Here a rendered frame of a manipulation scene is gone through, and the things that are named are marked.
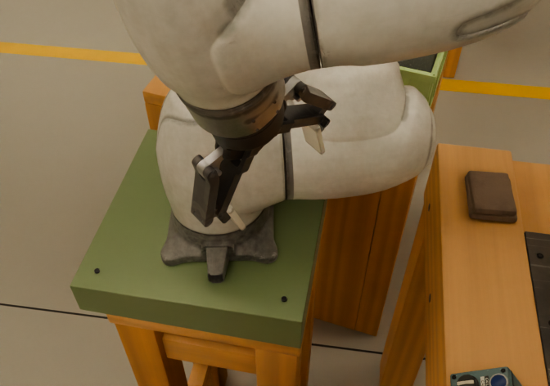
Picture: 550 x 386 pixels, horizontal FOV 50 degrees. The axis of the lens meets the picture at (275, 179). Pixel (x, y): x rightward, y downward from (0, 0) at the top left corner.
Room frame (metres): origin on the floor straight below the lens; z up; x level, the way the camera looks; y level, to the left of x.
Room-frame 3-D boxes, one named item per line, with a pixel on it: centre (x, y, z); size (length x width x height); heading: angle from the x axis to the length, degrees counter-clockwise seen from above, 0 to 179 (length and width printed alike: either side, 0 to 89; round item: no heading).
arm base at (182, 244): (0.61, 0.09, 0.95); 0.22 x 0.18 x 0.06; 0
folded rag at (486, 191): (0.69, -0.38, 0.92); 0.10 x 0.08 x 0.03; 172
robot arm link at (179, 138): (0.63, 0.08, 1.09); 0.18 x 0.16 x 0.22; 94
